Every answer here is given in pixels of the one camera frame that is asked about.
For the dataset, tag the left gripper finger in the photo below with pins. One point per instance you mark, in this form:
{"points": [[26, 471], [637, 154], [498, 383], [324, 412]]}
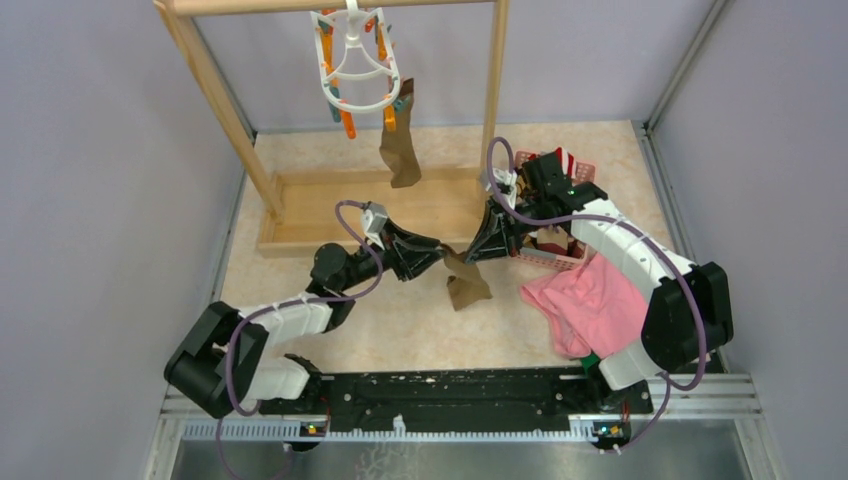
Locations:
{"points": [[410, 264], [399, 237]]}

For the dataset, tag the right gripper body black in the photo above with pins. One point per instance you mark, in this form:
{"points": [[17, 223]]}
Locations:
{"points": [[515, 228]]}

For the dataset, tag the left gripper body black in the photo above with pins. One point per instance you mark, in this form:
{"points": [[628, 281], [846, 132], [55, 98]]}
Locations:
{"points": [[393, 254]]}

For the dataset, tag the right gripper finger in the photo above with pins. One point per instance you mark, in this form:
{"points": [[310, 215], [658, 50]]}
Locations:
{"points": [[495, 222], [488, 246]]}

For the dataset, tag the brown sock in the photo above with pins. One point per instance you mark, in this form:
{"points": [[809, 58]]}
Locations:
{"points": [[465, 283], [396, 148]]}

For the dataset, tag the white round clip hanger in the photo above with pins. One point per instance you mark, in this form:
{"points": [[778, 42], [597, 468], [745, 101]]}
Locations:
{"points": [[353, 48]]}

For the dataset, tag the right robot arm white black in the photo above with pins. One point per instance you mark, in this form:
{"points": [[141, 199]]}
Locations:
{"points": [[688, 303]]}

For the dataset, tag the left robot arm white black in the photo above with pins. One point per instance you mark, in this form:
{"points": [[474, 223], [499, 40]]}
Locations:
{"points": [[224, 363]]}

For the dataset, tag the purple striped tan sock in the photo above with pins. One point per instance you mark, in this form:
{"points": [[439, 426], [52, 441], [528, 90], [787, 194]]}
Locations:
{"points": [[558, 241]]}

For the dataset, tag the wooden clothes rack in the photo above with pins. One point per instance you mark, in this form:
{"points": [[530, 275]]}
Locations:
{"points": [[446, 202]]}

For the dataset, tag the red white striped sock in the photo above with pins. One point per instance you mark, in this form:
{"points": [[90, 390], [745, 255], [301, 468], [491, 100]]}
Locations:
{"points": [[567, 162]]}

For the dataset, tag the pink plastic basket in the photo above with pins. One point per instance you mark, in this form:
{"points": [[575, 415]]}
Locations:
{"points": [[550, 258]]}

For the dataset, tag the pink cloth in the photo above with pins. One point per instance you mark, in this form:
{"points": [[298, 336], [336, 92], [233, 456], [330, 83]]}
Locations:
{"points": [[594, 309]]}

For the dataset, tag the green cloth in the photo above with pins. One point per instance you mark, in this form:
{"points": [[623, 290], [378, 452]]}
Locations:
{"points": [[590, 361]]}

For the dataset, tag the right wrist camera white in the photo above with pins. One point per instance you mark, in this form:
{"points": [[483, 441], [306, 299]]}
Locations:
{"points": [[505, 183]]}

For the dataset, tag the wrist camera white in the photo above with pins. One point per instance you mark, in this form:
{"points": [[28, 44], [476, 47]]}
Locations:
{"points": [[505, 183], [373, 219]]}

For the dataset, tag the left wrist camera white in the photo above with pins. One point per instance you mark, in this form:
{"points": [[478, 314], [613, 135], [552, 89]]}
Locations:
{"points": [[373, 219]]}

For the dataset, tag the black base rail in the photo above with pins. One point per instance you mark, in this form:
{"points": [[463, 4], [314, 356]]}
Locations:
{"points": [[542, 403]]}

